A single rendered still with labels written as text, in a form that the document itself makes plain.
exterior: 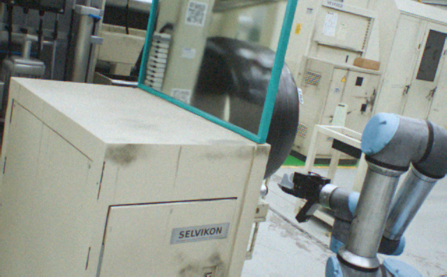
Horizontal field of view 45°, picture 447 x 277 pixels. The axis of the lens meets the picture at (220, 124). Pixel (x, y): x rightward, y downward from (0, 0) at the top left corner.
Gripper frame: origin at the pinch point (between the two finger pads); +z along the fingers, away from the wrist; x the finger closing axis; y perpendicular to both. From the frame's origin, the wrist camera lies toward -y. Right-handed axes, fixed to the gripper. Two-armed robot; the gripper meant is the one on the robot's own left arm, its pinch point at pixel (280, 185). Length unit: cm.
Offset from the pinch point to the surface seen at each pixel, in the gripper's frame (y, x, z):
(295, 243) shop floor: -84, -165, 134
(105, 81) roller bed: 27, 38, 65
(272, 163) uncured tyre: 6.5, -1.1, 6.4
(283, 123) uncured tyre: 21.4, 0.8, 2.1
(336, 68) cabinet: 57, -369, 288
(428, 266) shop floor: -91, -250, 75
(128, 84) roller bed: 27, 29, 62
